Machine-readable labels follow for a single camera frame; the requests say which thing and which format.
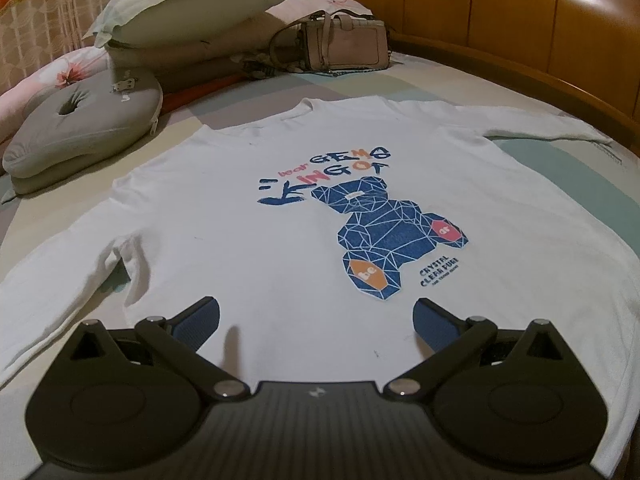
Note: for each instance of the wooden headboard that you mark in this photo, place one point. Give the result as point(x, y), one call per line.
point(500, 5)

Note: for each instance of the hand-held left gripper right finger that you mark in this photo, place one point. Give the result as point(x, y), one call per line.
point(435, 327)

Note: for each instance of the cream pillow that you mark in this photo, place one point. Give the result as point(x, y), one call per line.
point(200, 10)

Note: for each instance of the bed with patchwork sheet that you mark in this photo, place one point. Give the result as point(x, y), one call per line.
point(575, 170)

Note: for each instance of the orange cloth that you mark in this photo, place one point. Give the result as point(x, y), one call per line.
point(190, 97)

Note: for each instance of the white printed long-sleeve shirt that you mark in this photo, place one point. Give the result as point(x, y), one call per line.
point(225, 260)

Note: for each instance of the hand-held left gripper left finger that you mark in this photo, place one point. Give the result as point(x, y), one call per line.
point(197, 327)

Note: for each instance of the grey dimpled cushion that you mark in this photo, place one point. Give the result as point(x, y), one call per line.
point(85, 120)

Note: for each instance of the pink floral rolled quilt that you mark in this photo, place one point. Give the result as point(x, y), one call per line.
point(55, 75)

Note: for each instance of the pink handbag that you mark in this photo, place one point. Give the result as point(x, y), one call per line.
point(345, 47)

